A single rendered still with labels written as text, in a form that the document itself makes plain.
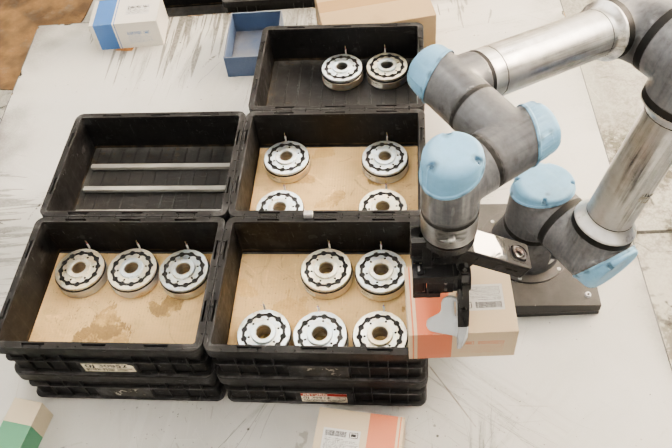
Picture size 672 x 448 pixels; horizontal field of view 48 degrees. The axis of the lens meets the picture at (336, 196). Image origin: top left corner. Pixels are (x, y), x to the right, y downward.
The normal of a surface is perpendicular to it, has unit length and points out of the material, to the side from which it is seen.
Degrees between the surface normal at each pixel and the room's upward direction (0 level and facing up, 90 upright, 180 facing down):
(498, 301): 0
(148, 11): 0
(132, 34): 90
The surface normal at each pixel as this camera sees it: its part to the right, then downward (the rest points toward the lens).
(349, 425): -0.08, -0.63
